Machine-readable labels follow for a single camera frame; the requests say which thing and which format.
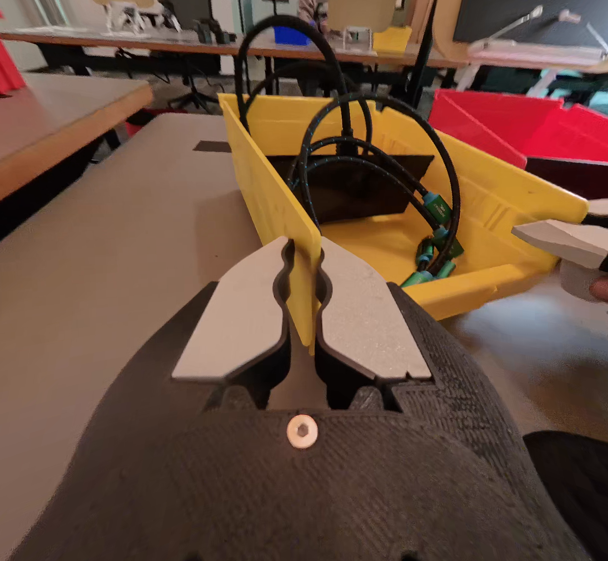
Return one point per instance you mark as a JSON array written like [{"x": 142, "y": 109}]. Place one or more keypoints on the yellow plastic bin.
[{"x": 361, "y": 238}]

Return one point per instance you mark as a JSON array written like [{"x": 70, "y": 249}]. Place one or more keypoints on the person's right hand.
[{"x": 601, "y": 290}]

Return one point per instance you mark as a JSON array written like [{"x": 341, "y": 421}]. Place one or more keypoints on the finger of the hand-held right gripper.
[
  {"x": 599, "y": 210},
  {"x": 570, "y": 243}
]

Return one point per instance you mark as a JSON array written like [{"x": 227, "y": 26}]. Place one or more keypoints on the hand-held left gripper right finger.
[{"x": 370, "y": 323}]

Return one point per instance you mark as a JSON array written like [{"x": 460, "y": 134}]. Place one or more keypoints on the red flexible tub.
[{"x": 9, "y": 62}]

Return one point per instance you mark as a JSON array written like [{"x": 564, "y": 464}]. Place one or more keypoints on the red plastic bin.
[{"x": 546, "y": 134}]

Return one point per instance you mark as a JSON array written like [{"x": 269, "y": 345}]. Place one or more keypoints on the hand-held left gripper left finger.
[{"x": 232, "y": 323}]

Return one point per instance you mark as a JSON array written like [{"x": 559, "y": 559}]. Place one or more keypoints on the black chair armrest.
[{"x": 570, "y": 485}]

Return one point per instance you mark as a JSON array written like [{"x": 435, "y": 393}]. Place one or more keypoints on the black HDMI switch box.
[{"x": 361, "y": 191}]

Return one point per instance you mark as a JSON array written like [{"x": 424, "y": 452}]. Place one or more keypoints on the blue plastic bin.
[{"x": 292, "y": 35}]

